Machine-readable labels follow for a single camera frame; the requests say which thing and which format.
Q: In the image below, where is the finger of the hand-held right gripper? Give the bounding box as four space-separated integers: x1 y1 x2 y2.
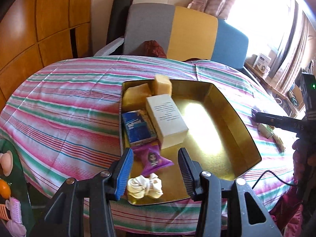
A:
252 111 307 132

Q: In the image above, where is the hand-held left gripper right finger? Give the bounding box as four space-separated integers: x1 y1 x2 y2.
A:
178 148 283 237

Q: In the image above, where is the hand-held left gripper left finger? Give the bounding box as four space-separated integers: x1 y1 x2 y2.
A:
44 148 134 237

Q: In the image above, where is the green tissue packet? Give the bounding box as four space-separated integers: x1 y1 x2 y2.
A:
258 123 275 139

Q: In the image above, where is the white knotted cloth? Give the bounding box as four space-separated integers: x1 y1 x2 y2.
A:
127 173 164 199

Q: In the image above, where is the gold tin box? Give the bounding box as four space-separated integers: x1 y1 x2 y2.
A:
120 79 262 206

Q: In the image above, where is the blue tissue packet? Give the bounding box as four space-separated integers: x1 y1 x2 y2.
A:
121 110 157 147

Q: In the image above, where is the white printed box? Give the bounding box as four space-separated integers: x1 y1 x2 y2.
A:
145 94 189 150

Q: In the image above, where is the yellow sponge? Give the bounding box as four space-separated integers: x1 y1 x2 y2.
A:
152 74 172 96
123 83 152 111

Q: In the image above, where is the person's right hand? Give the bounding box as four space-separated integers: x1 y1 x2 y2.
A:
292 138 309 171

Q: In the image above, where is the wooden desk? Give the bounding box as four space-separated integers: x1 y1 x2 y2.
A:
244 62 307 116

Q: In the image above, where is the striped side curtain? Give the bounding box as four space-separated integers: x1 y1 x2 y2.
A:
272 0 311 92

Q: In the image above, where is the white carton with blue print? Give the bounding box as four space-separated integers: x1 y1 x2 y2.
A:
254 54 272 71

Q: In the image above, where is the striped tablecloth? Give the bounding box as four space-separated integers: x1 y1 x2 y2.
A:
0 55 300 232

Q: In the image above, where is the bright window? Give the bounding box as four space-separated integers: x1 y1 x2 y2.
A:
222 0 297 60

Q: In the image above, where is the green side table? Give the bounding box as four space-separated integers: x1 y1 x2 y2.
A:
0 138 35 230

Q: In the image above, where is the pink hair brush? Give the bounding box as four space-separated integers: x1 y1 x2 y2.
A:
6 196 23 224

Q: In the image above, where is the pink heart-shaped object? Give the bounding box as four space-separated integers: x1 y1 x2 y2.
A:
0 150 13 176

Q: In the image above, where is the pink fluffy object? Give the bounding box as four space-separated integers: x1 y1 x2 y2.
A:
6 218 27 237

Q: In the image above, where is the orange fruit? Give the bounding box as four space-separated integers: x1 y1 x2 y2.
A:
0 180 11 199

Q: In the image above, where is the grey yellow blue chair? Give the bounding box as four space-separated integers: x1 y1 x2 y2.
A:
94 4 257 79

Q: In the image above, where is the orange comb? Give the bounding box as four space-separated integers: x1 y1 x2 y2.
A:
0 202 11 221

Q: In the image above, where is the dark red cushion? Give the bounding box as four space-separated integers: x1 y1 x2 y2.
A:
144 40 168 58

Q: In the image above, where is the black rolled mat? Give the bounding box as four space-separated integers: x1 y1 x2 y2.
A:
106 0 134 46

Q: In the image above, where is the wooden wardrobe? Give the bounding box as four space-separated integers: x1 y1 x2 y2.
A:
0 0 94 109

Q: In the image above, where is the black cable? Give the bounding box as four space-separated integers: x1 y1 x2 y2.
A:
252 170 298 188

